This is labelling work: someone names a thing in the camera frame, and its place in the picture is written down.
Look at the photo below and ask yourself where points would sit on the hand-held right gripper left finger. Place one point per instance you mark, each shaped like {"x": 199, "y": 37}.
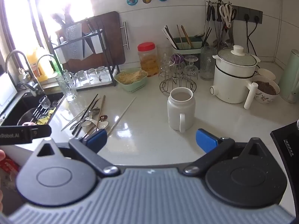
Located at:
{"x": 97, "y": 140}

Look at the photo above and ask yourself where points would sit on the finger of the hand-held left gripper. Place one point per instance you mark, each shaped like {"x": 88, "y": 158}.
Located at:
{"x": 42, "y": 130}

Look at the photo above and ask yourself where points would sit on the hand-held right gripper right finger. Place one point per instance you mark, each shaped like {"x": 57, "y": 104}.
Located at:
{"x": 206, "y": 140}

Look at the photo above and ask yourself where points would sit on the white chopstick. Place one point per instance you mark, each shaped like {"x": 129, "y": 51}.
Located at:
{"x": 167, "y": 33}
{"x": 121, "y": 116}
{"x": 77, "y": 120}

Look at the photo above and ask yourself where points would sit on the bunch of hanging metal utensils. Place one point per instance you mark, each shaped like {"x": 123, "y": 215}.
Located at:
{"x": 225, "y": 38}

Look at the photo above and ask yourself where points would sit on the person's left hand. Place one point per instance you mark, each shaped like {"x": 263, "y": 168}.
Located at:
{"x": 1, "y": 155}

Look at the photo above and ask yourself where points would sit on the yellow cloth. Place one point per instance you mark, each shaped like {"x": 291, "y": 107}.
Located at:
{"x": 45, "y": 119}

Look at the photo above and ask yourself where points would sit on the black sink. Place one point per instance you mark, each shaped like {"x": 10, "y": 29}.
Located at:
{"x": 14, "y": 114}

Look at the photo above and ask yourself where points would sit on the small stemmed glass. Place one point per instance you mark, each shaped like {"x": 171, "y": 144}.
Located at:
{"x": 44, "y": 101}

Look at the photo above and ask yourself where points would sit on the red patterned cloth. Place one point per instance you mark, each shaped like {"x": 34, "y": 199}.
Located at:
{"x": 8, "y": 168}

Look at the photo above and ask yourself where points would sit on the patterned glass mug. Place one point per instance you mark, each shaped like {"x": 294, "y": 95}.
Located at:
{"x": 67, "y": 84}

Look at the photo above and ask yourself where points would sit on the white tray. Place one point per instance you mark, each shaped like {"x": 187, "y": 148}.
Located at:
{"x": 93, "y": 85}

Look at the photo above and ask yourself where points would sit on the white electric cooker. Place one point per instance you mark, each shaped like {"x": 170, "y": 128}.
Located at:
{"x": 231, "y": 81}

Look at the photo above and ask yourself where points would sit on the green plastic basket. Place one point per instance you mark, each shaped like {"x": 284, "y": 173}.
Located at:
{"x": 133, "y": 87}

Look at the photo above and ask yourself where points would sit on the small clear glass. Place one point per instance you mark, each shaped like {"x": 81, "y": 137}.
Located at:
{"x": 80, "y": 77}
{"x": 91, "y": 75}
{"x": 101, "y": 73}

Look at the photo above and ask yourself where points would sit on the green bottle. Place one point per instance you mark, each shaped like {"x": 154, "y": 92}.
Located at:
{"x": 54, "y": 65}

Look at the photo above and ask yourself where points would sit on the orange detergent bottle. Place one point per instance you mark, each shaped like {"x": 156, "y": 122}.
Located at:
{"x": 37, "y": 63}

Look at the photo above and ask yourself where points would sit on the floral ceramic bowl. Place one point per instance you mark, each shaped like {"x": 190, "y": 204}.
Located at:
{"x": 264, "y": 98}

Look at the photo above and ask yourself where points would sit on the pale yellow shredded food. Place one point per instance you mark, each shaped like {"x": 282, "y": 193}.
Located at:
{"x": 130, "y": 75}

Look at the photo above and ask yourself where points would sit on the cut glass goblet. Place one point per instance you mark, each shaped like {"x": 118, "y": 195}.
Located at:
{"x": 164, "y": 66}
{"x": 190, "y": 68}

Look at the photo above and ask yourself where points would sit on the chrome curved faucet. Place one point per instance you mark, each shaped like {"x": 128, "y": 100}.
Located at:
{"x": 46, "y": 56}

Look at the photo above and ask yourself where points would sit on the clear glass pitcher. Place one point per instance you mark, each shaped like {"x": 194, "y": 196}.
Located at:
{"x": 208, "y": 63}

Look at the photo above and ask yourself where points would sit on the brown food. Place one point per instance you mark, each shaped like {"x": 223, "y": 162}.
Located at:
{"x": 266, "y": 87}

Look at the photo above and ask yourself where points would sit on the black induction cooktop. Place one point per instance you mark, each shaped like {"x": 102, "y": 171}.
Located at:
{"x": 286, "y": 137}

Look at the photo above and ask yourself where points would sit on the grey tall faucet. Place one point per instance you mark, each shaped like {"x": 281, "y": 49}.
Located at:
{"x": 9, "y": 56}

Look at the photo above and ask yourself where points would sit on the glass with purple lid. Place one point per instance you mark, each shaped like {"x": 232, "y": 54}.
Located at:
{"x": 177, "y": 58}

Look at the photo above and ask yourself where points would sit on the speckled pot lid white knob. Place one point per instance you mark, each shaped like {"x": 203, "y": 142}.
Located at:
{"x": 233, "y": 57}

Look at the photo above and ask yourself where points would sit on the black dish rack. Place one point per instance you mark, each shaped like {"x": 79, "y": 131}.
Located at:
{"x": 102, "y": 51}

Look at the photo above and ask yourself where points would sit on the plain white bowl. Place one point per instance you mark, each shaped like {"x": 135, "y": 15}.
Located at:
{"x": 266, "y": 73}

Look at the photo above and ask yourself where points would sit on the green utensil holder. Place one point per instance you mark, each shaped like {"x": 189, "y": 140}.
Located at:
{"x": 189, "y": 47}

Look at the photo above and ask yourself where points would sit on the plastic jar with red lid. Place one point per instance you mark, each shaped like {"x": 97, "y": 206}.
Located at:
{"x": 147, "y": 60}

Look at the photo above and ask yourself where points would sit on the grey textured board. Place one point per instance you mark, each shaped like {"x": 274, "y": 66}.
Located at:
{"x": 74, "y": 42}

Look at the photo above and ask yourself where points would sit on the white cutting board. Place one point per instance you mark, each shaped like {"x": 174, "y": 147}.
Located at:
{"x": 95, "y": 42}

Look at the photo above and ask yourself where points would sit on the tall clear glass tumbler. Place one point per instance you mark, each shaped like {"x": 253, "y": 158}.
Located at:
{"x": 163, "y": 50}

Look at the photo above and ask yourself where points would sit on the wooden cutting board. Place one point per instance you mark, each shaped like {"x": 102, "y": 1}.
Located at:
{"x": 112, "y": 39}

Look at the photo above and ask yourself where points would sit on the light green kettle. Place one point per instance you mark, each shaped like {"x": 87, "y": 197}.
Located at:
{"x": 290, "y": 79}

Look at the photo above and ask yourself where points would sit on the metal ladle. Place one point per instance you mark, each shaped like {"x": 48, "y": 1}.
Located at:
{"x": 198, "y": 35}

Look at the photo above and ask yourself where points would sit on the white kitchen scissors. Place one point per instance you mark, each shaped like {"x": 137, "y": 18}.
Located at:
{"x": 226, "y": 14}

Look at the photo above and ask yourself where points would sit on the black power strip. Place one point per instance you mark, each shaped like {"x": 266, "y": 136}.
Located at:
{"x": 251, "y": 12}

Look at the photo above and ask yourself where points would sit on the metal hook stand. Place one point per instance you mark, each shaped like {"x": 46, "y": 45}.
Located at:
{"x": 219, "y": 1}

